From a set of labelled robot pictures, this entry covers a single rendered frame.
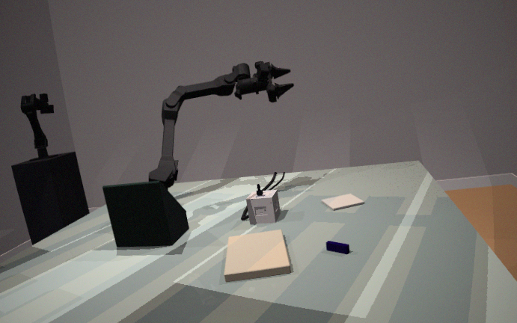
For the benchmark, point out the flat beige square box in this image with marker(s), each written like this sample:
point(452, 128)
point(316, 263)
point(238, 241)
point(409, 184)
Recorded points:
point(256, 255)

